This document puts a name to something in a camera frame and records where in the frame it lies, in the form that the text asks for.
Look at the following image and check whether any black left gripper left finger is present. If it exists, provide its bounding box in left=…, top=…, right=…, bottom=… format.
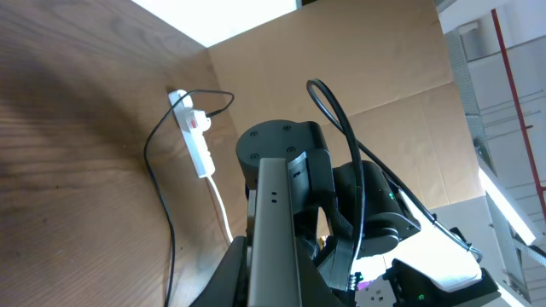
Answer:
left=190, top=236, right=247, bottom=307

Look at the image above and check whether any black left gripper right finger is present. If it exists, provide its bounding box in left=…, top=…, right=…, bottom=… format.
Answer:
left=295, top=240, right=343, bottom=307

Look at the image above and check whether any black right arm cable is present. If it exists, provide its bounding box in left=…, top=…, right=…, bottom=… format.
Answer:
left=305, top=78, right=484, bottom=265

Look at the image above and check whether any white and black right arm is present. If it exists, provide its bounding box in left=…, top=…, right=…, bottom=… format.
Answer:
left=235, top=120, right=500, bottom=306

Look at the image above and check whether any black USB charging cable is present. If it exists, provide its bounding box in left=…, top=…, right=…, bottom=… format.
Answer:
left=142, top=89, right=235, bottom=307

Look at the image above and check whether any white USB wall charger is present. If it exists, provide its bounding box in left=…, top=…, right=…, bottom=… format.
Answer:
left=185, top=109, right=212, bottom=134

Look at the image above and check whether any white power strip cord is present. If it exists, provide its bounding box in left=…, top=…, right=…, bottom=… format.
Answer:
left=206, top=175, right=235, bottom=244

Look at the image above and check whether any white surge protector power strip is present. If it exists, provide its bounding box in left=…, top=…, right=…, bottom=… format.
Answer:
left=168, top=90, right=215, bottom=178

